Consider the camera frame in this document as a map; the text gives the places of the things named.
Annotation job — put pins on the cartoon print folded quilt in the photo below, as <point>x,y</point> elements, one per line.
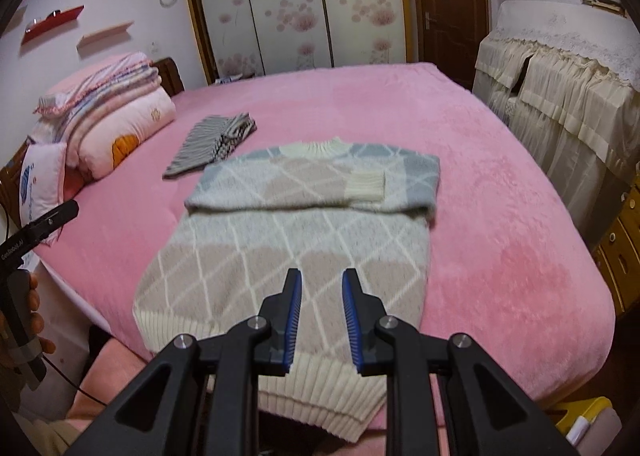
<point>130,136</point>

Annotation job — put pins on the person's left hand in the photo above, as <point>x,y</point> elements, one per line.
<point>36,296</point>

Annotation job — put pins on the person's beige pants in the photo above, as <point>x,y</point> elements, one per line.
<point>55,438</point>

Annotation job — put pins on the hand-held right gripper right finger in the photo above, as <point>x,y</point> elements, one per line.
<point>352,321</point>

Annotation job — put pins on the red wall shelf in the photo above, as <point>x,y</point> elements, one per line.
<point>55,23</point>

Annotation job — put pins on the cream ruffled furniture cover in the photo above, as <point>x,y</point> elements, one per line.
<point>565,111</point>

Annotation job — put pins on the floral sliding door wardrobe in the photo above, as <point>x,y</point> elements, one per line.
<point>290,1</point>

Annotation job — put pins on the wooden drawer chest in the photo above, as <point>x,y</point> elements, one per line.
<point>622,256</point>

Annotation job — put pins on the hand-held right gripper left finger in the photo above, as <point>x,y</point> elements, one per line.
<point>292,321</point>

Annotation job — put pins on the dark wooden headboard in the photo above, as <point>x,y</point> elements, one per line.
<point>170,78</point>

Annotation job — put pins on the embroidered white cushion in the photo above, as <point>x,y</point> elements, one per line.
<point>42,186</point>

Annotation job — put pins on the white lace cloth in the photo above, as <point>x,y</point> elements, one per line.
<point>575,31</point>

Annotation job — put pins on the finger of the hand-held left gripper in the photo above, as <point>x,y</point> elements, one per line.
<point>55,218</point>

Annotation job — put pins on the pink fleece blanket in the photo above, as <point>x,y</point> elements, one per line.
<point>500,236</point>

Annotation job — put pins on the pink bed base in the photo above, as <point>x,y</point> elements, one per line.
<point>115,376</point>

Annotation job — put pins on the pink wall shelf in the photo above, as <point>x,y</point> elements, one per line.
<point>107,35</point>

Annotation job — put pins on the striped folded garment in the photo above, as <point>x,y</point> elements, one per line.
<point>200,151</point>

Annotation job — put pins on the yellow plastic stool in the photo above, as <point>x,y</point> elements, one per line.
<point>585,411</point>

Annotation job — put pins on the stack of folded quilts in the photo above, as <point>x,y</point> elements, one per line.
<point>115,101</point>

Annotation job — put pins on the diamond pattern knit sweater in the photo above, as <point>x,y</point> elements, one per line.
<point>300,236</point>

